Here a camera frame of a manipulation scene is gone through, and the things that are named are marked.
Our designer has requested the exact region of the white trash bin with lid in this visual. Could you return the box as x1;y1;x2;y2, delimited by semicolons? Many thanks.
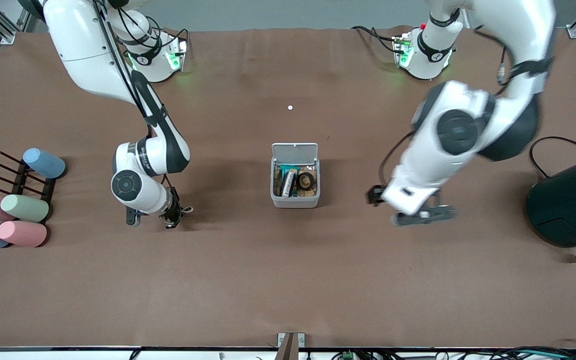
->
270;142;321;209

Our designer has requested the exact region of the green cylindrical cup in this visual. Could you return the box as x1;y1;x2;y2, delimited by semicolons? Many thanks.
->
0;194;50;223

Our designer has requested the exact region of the dark wooden cup rack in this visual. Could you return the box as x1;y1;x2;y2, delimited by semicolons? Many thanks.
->
0;151;58;221

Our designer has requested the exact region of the dark teal cylindrical device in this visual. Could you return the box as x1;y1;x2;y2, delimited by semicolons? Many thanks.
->
525;151;576;262

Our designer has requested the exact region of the black base cable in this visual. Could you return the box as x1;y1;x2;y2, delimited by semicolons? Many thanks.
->
352;25;400;54

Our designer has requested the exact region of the metal table bracket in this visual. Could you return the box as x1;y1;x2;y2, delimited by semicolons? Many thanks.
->
277;332;306;360

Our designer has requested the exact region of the black device cable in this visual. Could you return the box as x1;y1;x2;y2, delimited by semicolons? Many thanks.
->
529;136;576;179

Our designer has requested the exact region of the black cable bundle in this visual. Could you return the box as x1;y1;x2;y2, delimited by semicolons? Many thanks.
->
383;340;576;360

